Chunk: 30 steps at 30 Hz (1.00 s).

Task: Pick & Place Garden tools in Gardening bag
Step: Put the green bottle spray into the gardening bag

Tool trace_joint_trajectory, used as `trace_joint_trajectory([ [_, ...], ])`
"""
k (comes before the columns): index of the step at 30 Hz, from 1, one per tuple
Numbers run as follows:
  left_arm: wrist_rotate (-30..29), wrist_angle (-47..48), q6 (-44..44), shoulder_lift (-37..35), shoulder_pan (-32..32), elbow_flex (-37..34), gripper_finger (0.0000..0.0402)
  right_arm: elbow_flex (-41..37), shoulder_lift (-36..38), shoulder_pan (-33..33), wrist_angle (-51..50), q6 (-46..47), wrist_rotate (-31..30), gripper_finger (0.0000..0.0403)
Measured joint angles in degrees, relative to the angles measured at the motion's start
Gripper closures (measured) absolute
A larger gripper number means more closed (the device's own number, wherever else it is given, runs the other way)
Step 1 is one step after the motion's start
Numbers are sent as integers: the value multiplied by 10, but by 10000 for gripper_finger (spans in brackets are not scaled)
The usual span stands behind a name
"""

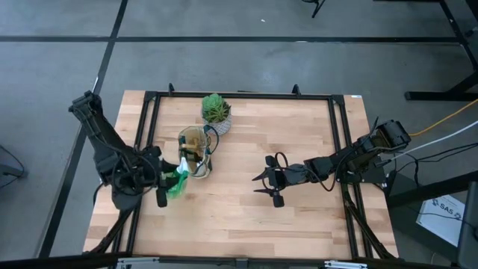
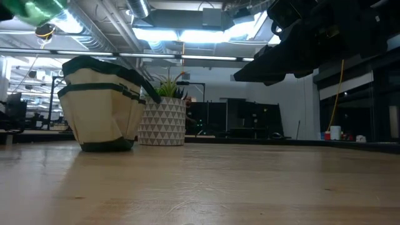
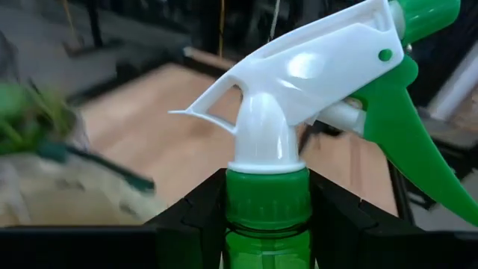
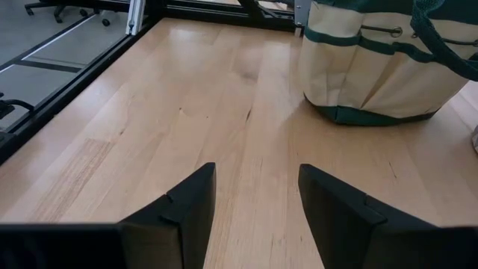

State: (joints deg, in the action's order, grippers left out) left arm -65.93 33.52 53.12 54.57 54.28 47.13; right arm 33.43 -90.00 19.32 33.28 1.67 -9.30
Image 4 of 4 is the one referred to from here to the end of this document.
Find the silver metal bracket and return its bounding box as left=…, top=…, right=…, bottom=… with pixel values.
left=293, top=0, right=311, bottom=37

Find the silver aluminium post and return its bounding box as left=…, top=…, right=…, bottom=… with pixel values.
left=125, top=0, right=146, bottom=37

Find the black office chair base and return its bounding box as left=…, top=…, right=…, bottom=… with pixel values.
left=24, top=0, right=112, bottom=28

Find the black low camera mount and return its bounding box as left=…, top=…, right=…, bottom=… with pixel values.
left=0, top=92, right=35, bottom=165

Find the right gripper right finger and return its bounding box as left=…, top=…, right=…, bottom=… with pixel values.
left=297, top=164, right=440, bottom=269

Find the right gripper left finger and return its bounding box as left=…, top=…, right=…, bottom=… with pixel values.
left=119, top=162, right=217, bottom=269

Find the cream green gardening bag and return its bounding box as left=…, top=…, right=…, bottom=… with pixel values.
left=297, top=0, right=478, bottom=126

